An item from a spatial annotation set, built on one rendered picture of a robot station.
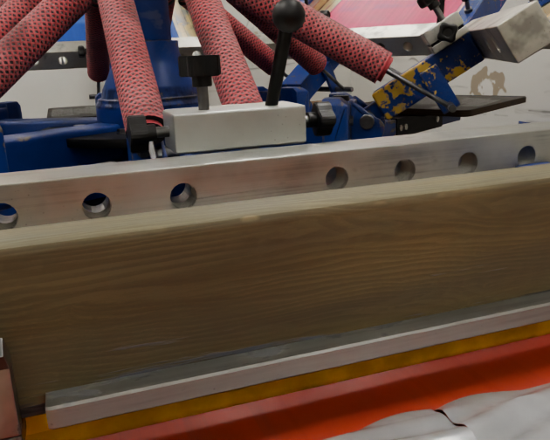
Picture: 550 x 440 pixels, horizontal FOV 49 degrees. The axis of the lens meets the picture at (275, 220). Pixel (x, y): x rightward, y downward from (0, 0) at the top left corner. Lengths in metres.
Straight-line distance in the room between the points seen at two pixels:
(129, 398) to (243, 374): 0.05
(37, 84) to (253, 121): 3.87
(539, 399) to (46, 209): 0.36
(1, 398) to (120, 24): 0.64
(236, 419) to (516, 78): 3.09
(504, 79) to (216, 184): 2.96
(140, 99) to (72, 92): 3.67
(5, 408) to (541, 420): 0.23
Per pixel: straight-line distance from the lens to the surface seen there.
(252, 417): 0.31
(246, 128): 0.56
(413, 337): 0.30
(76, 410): 0.27
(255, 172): 0.51
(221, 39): 0.83
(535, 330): 0.38
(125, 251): 0.25
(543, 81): 3.19
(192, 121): 0.54
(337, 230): 0.28
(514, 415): 0.31
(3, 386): 0.26
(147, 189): 0.49
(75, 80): 4.39
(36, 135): 0.97
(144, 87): 0.75
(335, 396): 0.33
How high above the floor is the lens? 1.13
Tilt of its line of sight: 16 degrees down
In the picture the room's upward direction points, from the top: 2 degrees counter-clockwise
